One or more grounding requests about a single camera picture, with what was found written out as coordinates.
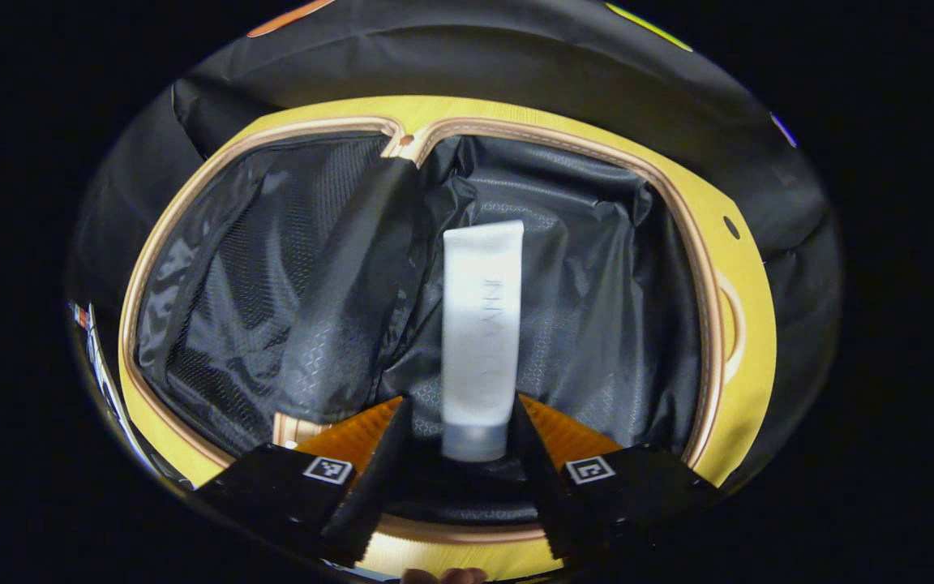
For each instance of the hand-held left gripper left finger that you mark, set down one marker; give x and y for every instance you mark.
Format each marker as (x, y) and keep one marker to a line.
(370, 487)

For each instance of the white skin care tube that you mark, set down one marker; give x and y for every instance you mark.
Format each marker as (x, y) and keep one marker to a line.
(479, 324)

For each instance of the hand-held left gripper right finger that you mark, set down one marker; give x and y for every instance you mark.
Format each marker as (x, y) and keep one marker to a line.
(544, 478)

